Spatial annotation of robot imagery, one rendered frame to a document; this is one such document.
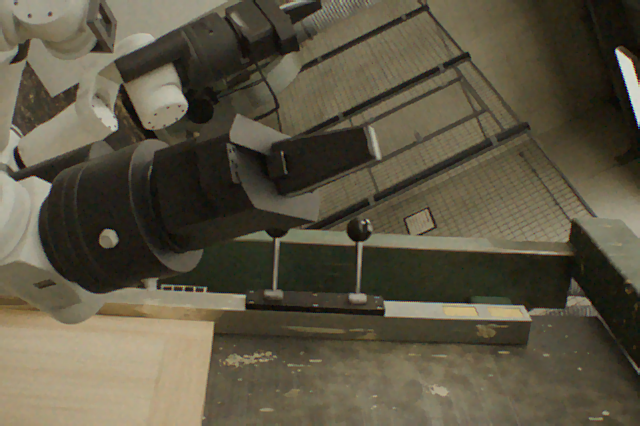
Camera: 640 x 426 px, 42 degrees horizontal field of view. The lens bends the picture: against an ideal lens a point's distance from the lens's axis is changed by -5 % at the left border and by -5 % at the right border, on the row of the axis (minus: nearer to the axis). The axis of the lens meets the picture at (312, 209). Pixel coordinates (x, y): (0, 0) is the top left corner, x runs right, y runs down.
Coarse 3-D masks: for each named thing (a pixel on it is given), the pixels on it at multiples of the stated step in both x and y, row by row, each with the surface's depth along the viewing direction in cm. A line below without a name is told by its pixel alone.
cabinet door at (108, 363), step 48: (0, 336) 112; (48, 336) 114; (96, 336) 115; (144, 336) 116; (192, 336) 117; (0, 384) 101; (48, 384) 103; (96, 384) 104; (144, 384) 105; (192, 384) 105
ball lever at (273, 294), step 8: (272, 232) 123; (280, 232) 123; (272, 240) 124; (272, 248) 124; (272, 256) 124; (272, 264) 124; (272, 272) 123; (272, 280) 123; (272, 288) 123; (264, 296) 122; (272, 296) 122; (280, 296) 122
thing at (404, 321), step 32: (0, 288) 121; (128, 288) 124; (224, 320) 121; (256, 320) 122; (288, 320) 122; (320, 320) 122; (352, 320) 122; (384, 320) 122; (416, 320) 123; (448, 320) 123; (480, 320) 123; (512, 320) 123
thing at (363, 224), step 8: (352, 224) 124; (360, 224) 124; (368, 224) 124; (352, 232) 124; (360, 232) 124; (368, 232) 124; (360, 240) 125; (360, 248) 125; (360, 256) 125; (360, 264) 124; (360, 272) 124; (360, 280) 124; (352, 296) 123; (360, 296) 123
